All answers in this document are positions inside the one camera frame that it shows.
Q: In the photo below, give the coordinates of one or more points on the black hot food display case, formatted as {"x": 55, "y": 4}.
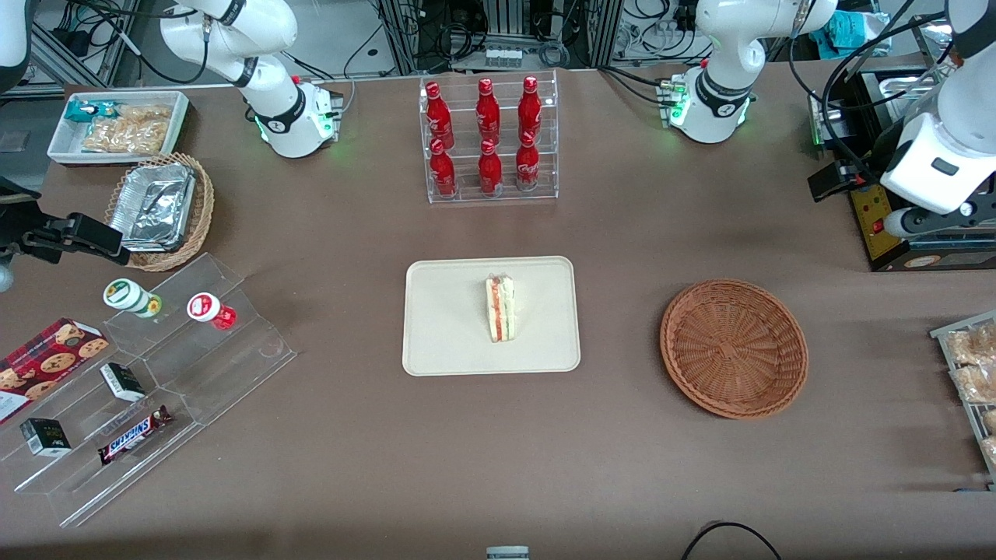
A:
{"x": 873, "y": 237}

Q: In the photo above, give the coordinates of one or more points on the clear acrylic bottle rack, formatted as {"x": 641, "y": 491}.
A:
{"x": 467, "y": 194}

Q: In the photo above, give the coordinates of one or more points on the red cola bottle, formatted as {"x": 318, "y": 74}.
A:
{"x": 438, "y": 117}
{"x": 530, "y": 110}
{"x": 443, "y": 173}
{"x": 490, "y": 171}
{"x": 527, "y": 167}
{"x": 488, "y": 113}

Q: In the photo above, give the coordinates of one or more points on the tray of wrapped pastries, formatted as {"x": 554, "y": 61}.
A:
{"x": 945, "y": 342}

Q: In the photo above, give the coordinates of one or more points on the white power strip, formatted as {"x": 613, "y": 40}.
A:
{"x": 504, "y": 57}

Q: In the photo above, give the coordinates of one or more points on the white rectangular bin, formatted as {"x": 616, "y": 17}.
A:
{"x": 62, "y": 144}

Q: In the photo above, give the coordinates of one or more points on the wrapped bread packet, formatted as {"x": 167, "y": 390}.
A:
{"x": 976, "y": 346}
{"x": 990, "y": 449}
{"x": 976, "y": 383}
{"x": 990, "y": 421}

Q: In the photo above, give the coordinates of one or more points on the clear bag of crackers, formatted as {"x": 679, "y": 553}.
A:
{"x": 124, "y": 138}
{"x": 148, "y": 113}

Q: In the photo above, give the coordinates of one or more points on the teal cloth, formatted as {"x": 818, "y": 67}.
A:
{"x": 844, "y": 33}

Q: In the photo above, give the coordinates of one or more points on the red lidded cup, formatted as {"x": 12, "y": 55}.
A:
{"x": 206, "y": 307}

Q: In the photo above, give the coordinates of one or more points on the small grey device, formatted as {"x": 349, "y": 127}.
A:
{"x": 507, "y": 554}

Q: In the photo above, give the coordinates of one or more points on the oval light wicker basket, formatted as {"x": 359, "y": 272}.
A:
{"x": 204, "y": 202}

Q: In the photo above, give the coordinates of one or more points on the round brown wicker basket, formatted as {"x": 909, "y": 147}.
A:
{"x": 731, "y": 350}

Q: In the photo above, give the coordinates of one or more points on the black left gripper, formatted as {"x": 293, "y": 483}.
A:
{"x": 864, "y": 168}

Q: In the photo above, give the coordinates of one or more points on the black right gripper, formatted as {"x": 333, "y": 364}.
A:
{"x": 17, "y": 225}

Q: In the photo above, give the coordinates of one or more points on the triangular sandwich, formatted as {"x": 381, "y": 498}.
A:
{"x": 500, "y": 307}

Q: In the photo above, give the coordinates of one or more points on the green lidded cup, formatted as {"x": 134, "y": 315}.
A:
{"x": 128, "y": 295}

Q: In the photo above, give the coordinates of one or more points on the red cookie box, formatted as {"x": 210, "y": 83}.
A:
{"x": 47, "y": 362}

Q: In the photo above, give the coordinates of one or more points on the stacked foil containers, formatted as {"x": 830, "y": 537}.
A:
{"x": 156, "y": 206}

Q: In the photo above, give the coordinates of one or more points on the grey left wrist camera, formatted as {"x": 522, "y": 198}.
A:
{"x": 906, "y": 222}

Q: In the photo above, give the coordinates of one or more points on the teal snack packet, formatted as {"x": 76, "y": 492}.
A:
{"x": 87, "y": 110}

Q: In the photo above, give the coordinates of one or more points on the clear acrylic stepped stand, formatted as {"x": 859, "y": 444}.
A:
{"x": 85, "y": 482}
{"x": 226, "y": 365}

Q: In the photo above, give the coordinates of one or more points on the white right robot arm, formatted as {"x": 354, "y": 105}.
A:
{"x": 233, "y": 31}

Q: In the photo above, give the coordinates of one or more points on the Snickers chocolate bar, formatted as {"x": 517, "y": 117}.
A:
{"x": 132, "y": 435}

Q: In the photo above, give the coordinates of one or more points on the small black box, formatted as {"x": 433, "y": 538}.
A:
{"x": 45, "y": 437}
{"x": 122, "y": 381}

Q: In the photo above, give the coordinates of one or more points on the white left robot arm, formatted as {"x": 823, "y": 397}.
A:
{"x": 724, "y": 47}

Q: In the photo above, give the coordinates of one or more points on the beige plastic tray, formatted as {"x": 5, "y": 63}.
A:
{"x": 443, "y": 319}

